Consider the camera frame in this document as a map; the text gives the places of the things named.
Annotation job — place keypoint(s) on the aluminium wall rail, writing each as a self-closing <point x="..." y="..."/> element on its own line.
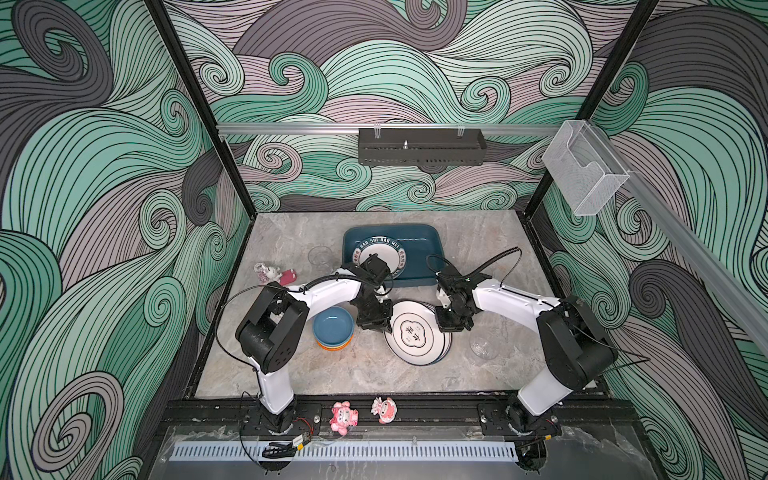
<point x="304" y="128"/>

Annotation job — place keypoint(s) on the blue shallow bowl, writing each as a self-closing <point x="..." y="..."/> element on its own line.
<point x="333" y="327"/>

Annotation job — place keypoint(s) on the teal plastic bin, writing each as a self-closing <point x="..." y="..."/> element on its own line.
<point x="422" y="244"/>

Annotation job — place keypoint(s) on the black left rear frame post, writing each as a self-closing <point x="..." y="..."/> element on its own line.
<point x="174" y="47"/>

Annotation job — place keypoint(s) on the black frame post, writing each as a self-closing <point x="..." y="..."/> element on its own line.
<point x="174" y="47"/>
<point x="617" y="57"/>

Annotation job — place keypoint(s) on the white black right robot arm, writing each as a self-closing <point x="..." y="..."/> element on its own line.
<point x="575" y="345"/>

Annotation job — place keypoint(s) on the orange shallow bowl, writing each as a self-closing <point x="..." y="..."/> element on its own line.
<point x="334" y="347"/>

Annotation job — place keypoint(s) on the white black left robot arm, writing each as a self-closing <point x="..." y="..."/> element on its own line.
<point x="270" y="332"/>

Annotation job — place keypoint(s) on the clear plastic cup near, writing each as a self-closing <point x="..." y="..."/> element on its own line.
<point x="484" y="347"/>

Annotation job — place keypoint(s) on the clear cup left rear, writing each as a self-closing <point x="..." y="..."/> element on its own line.
<point x="321" y="257"/>

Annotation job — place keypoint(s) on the pink white small figure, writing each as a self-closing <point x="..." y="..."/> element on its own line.
<point x="385" y="409"/>

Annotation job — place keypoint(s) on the clear acrylic wall holder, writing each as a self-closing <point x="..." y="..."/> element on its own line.
<point x="585" y="166"/>

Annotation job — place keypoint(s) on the white plate dark green rim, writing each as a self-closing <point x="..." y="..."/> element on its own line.
<point x="386" y="249"/>

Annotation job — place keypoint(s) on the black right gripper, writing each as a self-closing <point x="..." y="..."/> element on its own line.
<point x="443" y="326"/>

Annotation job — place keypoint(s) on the pink white toy on table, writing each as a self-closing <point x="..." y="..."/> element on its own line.
<point x="272" y="274"/>

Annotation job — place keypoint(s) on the black perforated wall tray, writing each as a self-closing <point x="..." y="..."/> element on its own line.
<point x="421" y="148"/>

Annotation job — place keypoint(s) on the pink plush pig figure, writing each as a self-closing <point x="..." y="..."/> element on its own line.
<point x="343" y="418"/>

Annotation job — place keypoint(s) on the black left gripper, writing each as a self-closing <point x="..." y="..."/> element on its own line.
<point x="382" y="322"/>

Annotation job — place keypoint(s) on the black right rear frame post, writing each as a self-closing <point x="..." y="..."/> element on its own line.
<point x="617" y="57"/>

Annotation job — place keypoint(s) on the white slotted cable duct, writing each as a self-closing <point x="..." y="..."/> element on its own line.
<point x="432" y="451"/>

